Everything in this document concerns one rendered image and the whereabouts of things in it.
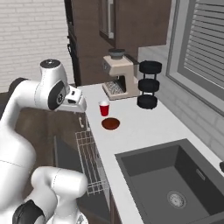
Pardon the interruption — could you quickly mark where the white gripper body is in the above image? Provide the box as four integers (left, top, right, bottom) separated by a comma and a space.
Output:
59, 97, 88, 115

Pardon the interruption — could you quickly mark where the red plastic cup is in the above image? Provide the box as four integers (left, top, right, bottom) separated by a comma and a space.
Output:
98, 100, 111, 117

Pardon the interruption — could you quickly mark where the brown bowl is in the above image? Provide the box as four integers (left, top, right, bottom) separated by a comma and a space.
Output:
101, 116, 122, 131

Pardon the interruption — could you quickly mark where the beige coffee machine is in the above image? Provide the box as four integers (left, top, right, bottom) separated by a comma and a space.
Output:
101, 48, 141, 101

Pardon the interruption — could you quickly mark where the brown tall cabinet with oven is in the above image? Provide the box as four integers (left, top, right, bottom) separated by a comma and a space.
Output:
63, 0, 118, 88

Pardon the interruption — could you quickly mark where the black tiered round stand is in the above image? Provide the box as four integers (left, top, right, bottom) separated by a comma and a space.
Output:
136, 59, 163, 110

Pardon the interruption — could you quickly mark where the dark grey sink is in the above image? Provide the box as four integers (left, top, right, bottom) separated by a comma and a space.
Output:
115, 137, 224, 224

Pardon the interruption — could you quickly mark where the window with grey blinds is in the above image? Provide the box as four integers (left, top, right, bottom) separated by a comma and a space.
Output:
165, 0, 224, 118

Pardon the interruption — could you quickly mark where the white wire dishwasher rack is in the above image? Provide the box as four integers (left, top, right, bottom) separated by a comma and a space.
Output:
74, 129, 110, 197

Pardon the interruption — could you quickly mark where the silver cupboard handle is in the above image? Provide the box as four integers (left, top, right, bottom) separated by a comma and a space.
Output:
107, 0, 115, 39

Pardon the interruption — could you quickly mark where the brown wall cupboard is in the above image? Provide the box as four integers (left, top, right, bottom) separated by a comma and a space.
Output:
98, 0, 173, 49

